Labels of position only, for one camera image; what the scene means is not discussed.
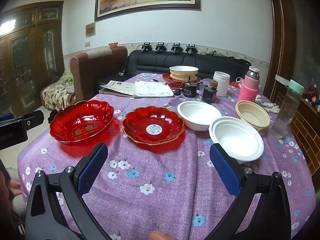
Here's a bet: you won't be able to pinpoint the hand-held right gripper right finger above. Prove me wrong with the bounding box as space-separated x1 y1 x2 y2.
209 143 293 240

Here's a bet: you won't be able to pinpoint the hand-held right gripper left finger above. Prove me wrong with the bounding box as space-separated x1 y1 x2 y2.
25 142 118 240

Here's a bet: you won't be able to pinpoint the white bowl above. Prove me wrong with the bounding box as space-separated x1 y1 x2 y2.
177 101 225 131
169 65 199 75
209 116 264 162

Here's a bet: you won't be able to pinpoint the red oval plate gold print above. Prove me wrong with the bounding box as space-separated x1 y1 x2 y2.
49 99 115 144

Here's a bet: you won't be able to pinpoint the beige plastic bowl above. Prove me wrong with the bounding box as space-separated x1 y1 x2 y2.
170 71 198 82
235 100 271 132

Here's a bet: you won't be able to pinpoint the red scalloped plate gold rim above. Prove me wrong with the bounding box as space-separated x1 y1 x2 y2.
121 106 185 145

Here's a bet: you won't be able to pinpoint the person's right hand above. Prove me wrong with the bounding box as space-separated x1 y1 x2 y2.
149 232 173 240

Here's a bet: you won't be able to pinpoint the floral blanket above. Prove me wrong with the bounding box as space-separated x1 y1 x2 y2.
41 67 75 110

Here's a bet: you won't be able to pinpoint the purple floral tablecloth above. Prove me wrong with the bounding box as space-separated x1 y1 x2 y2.
17 72 317 240

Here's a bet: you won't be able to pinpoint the dark jar brown lid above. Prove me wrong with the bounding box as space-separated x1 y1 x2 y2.
202 80 217 103

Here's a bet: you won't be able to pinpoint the white gloves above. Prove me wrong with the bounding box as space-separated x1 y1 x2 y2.
255 95 280 113

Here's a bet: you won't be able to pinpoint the white cup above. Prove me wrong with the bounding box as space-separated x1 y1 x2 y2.
213 71 230 97

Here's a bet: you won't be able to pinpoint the printed paper envelope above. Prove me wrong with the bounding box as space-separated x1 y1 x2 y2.
100 80 137 96

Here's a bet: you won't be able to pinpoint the clear bottle green lid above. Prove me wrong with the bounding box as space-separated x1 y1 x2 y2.
271 79 305 140

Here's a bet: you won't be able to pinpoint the black jar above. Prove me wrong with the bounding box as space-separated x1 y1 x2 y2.
180 81 200 98

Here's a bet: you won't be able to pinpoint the wooden side cabinet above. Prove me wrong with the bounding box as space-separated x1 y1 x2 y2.
275 75 320 180

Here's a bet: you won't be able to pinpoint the brown armchair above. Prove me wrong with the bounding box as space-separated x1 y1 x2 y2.
69 46 128 103

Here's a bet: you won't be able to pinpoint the newspapers and papers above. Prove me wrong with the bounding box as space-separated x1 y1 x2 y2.
133 80 174 98

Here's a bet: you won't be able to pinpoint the black leather sofa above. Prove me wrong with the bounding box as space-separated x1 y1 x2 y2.
96 49 252 85

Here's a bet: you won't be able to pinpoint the framed wall plaque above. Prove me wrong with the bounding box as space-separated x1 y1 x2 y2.
85 22 96 37

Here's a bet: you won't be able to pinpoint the brown wooden door frame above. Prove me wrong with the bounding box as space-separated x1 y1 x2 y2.
266 0 297 100

